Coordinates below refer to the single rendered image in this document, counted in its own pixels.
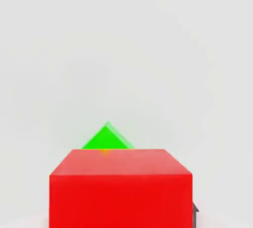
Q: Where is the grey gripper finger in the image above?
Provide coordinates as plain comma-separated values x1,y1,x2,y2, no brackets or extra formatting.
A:
192,201,200,228

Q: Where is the small red cube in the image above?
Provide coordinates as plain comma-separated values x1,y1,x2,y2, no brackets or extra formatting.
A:
48,148,193,228

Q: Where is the small green cube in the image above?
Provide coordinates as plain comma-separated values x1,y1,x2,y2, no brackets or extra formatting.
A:
80,121,136,150

